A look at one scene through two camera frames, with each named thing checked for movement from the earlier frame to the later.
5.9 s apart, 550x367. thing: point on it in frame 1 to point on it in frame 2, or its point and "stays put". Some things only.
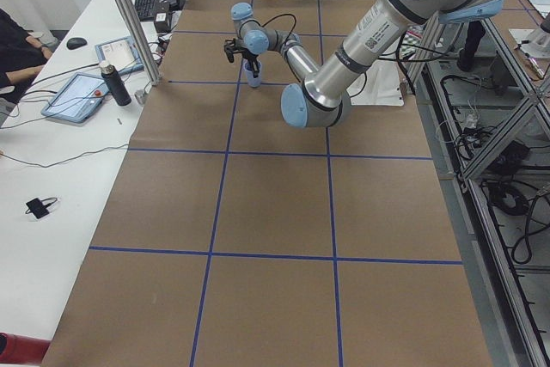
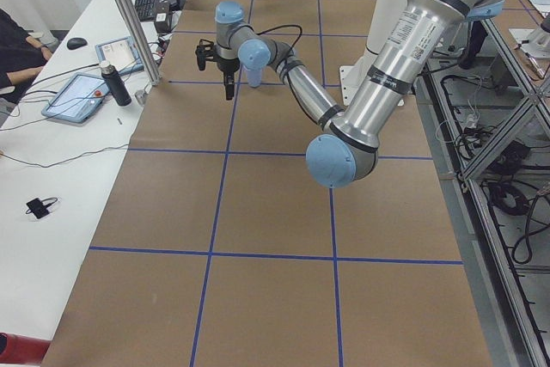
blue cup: (253, 82) stays put
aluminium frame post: (123, 2) stays put
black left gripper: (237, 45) to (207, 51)
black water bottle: (116, 84) stays put
